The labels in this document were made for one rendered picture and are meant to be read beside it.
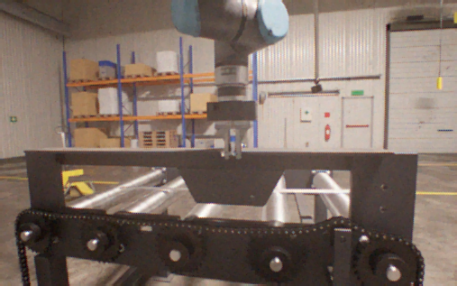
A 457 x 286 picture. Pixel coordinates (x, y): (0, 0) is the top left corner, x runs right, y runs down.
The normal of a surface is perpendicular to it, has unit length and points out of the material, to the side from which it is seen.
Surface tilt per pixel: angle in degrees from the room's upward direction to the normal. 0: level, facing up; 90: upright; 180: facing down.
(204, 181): 90
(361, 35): 90
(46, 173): 90
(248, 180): 90
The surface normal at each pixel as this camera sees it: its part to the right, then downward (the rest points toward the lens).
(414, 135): -0.20, 0.09
